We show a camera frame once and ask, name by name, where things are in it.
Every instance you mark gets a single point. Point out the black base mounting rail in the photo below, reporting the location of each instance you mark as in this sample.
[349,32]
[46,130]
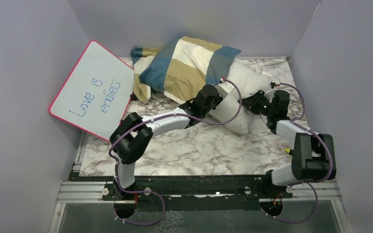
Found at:
[180,193]

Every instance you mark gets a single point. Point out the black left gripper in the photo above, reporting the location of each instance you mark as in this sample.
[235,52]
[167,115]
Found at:
[219,100]

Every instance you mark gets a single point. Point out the pink framed whiteboard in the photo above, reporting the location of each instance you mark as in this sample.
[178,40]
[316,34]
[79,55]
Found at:
[96,93]

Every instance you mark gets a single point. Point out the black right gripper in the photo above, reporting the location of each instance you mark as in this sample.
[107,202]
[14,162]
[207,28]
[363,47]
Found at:
[251,102]

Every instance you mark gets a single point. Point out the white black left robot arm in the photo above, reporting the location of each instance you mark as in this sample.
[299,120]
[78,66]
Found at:
[131,138]

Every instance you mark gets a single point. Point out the white pillow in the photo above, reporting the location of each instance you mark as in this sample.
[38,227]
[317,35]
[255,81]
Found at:
[249,82]

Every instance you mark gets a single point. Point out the blue beige checked pillowcase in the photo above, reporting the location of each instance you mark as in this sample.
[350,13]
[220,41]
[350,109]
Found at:
[181,68]

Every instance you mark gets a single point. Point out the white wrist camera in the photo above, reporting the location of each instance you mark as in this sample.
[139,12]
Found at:
[227,91]
[274,87]

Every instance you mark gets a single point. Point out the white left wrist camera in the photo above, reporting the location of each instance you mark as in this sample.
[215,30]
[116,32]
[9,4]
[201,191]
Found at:
[227,91]

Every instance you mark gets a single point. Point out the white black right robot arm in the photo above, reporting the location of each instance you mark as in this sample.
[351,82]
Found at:
[313,156]

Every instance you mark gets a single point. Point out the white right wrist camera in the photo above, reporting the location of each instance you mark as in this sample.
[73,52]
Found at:
[274,87]

